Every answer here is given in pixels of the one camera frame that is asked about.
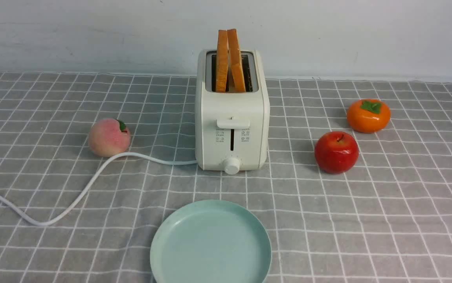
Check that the toasted bread slice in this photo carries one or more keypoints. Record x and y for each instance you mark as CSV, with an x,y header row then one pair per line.
x,y
236,61
221,81

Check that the white two-slot toaster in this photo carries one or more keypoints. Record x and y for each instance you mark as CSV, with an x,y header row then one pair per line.
x,y
231,129

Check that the light green round plate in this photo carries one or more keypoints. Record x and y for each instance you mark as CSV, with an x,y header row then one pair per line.
x,y
211,241

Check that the red apple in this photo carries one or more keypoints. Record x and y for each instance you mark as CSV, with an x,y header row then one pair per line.
x,y
336,152

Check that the pink peach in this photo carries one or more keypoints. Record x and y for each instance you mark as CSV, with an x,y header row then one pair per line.
x,y
108,137

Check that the orange persimmon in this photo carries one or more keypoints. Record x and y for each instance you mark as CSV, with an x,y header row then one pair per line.
x,y
368,115

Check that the grey checked tablecloth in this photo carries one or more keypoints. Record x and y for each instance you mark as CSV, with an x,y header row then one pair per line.
x,y
386,220

